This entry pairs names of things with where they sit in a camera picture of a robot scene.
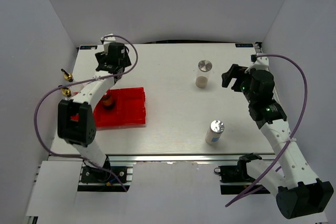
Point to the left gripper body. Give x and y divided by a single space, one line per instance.
101 57

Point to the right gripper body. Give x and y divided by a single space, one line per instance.
243 81

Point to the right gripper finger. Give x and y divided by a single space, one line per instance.
236 70
226 79

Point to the red-capped brown sauce bottle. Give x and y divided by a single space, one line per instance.
108 100

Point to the clear glass oil bottle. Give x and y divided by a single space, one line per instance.
67 76

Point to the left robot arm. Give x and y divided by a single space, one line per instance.
76 123

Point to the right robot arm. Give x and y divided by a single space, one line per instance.
298 190

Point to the clear jar with metal lid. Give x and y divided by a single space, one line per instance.
204 69

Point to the red plastic organizer tray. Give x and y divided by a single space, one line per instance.
129 109

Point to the white shaker with metal lid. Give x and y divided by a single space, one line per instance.
215 130

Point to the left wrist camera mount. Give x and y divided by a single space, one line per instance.
106 41

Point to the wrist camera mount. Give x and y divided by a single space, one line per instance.
106 41
259 61

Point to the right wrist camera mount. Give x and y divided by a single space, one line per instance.
259 61

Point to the aluminium table rail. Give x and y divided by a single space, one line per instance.
258 47

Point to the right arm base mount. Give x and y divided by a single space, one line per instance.
234 178

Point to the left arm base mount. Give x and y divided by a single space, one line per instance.
95 180

